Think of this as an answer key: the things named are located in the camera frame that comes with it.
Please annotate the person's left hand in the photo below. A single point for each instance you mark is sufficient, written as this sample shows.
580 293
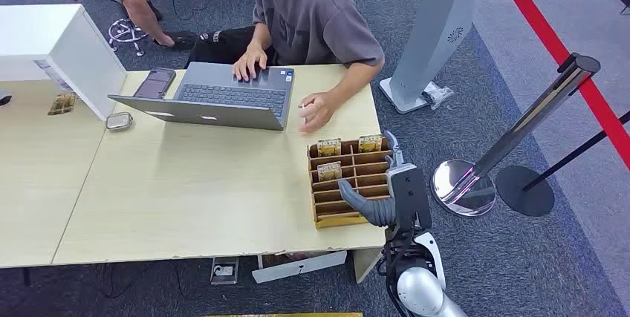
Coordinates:
319 110

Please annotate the person's right hand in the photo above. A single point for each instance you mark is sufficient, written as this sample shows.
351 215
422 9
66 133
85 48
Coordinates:
250 61

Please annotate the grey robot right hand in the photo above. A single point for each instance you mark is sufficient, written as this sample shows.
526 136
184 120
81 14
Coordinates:
374 211

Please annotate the hotel key card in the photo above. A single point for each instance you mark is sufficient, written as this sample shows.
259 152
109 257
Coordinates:
62 104
370 143
329 171
329 148

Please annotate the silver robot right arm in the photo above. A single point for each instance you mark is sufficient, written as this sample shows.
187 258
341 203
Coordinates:
418 290

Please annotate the cardboard card organiser box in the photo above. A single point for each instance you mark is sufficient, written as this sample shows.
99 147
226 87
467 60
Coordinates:
366 158

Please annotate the person at desk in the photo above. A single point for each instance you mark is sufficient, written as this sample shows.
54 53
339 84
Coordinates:
315 19

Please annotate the grey laptop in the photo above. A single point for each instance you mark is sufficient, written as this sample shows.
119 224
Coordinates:
231 93

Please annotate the wooden table leg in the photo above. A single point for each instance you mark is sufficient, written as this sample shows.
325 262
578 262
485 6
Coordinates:
365 263

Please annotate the black sandal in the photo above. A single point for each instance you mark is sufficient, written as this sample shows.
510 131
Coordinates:
182 39

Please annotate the white board panel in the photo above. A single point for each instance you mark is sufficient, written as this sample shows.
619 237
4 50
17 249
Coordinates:
300 266

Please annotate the black smartphone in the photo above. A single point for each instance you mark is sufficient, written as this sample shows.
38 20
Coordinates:
155 83

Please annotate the clear plastic bag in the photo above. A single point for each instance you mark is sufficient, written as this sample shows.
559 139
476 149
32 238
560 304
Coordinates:
439 94

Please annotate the chrome stool base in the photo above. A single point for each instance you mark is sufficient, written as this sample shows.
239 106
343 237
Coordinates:
127 33

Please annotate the grey kiosk stand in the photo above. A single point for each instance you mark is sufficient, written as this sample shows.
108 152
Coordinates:
438 29

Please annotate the white cabinet box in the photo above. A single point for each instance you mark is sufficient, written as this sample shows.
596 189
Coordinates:
39 29

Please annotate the red barrier belt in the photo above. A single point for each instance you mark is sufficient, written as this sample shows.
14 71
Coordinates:
551 42

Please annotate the small black object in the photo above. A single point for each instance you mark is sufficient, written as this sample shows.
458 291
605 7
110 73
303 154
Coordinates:
4 99

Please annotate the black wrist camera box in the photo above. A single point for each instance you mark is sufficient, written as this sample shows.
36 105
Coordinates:
411 196

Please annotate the black stanchion post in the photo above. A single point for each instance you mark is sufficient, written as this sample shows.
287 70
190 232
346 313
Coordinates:
524 192

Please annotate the chrome stanchion post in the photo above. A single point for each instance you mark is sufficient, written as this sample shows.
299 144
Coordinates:
536 113

